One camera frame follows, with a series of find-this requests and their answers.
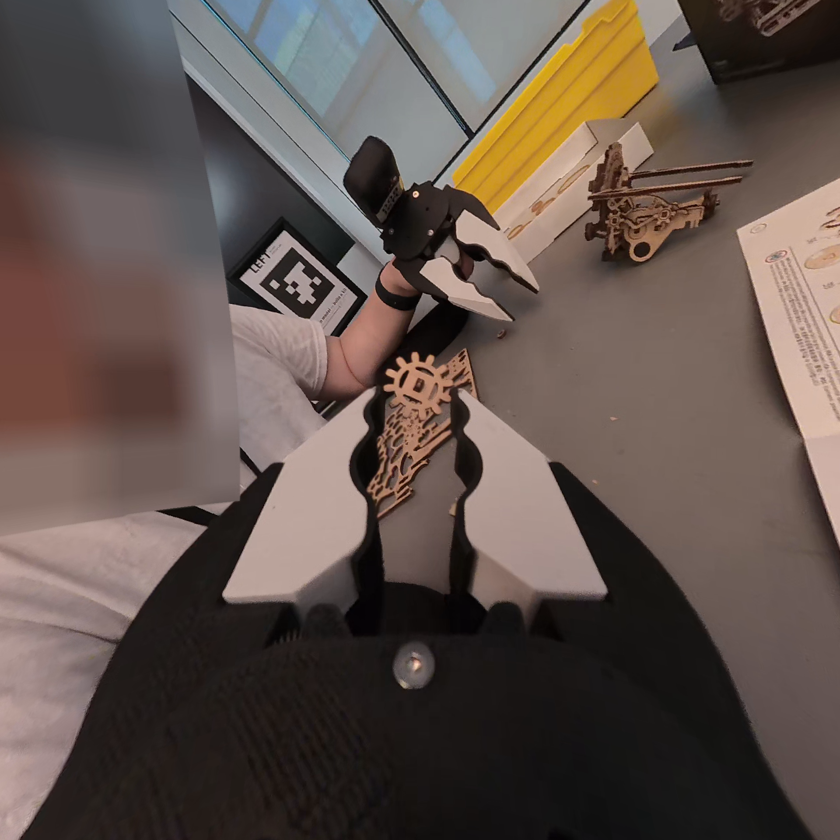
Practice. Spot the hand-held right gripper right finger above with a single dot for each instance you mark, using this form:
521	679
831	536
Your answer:
518	518

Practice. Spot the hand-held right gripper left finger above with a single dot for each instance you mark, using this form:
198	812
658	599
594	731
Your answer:
308	512

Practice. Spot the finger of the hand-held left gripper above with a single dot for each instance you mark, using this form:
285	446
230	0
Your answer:
499	253
459	285

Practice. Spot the laser-cut wooden parts sheet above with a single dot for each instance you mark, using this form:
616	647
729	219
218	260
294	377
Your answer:
394	495

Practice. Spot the small wooden gear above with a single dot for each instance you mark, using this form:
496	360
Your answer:
396	382

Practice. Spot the person's left forearm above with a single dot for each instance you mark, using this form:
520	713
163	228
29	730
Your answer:
361	341

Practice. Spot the wooden mechanical model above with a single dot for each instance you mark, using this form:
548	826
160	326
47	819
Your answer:
630	229

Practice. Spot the white cardboard box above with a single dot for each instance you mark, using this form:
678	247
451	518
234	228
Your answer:
564	216

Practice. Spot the yellow plastic bin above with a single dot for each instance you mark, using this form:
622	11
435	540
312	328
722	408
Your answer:
558	111

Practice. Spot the glass window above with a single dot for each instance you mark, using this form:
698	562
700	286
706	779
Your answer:
295	46

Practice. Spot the paper instruction booklet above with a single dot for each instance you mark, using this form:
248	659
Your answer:
800	315

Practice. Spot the black product box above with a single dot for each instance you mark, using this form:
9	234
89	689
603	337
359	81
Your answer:
741	46

